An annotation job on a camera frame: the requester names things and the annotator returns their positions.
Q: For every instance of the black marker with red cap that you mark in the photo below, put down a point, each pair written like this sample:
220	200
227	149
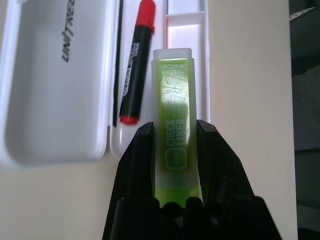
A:
136	75

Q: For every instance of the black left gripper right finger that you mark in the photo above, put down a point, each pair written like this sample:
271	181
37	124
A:
220	162

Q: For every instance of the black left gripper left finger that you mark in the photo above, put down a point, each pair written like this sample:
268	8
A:
135	162

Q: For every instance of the white plastic pencil case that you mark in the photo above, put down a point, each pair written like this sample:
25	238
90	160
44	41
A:
50	100

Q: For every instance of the green highlighter pen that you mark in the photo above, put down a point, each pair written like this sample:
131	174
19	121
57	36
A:
175	112

